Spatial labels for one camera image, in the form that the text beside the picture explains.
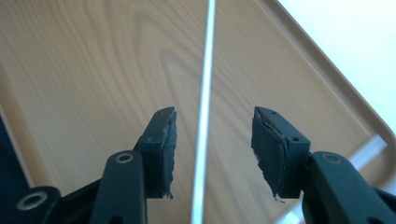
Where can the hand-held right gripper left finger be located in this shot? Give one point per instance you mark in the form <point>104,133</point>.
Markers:
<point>158,155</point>

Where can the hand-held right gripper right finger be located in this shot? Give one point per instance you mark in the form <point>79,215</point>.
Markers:
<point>280,155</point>

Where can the wood-grain brown tray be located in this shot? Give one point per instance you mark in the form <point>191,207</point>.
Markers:
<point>93,77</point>

